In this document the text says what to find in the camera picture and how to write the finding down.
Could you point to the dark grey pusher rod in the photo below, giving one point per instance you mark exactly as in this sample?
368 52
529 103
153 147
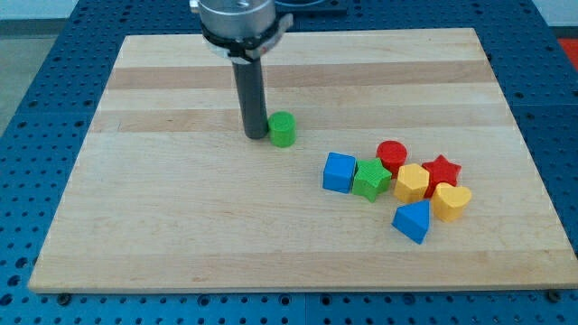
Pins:
251 98

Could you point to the green cylinder block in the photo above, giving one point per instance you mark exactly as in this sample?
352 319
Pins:
282 129

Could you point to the blue cube block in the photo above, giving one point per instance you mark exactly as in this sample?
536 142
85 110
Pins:
338 172

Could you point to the light wooden board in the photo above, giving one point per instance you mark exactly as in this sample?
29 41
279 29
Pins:
168 195

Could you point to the green star block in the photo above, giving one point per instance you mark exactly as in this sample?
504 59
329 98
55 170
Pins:
371 179

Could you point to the red cylinder block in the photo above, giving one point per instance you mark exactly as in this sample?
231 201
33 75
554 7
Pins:
393 155

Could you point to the yellow hexagon block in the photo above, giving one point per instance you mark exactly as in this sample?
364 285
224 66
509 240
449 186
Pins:
411 183

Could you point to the red star block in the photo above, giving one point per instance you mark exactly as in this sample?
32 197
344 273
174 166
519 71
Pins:
441 170

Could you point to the blue triangle block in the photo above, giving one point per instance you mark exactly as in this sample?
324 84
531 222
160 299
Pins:
413 220

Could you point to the yellow heart block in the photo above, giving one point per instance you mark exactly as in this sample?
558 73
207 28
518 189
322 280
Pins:
449 202

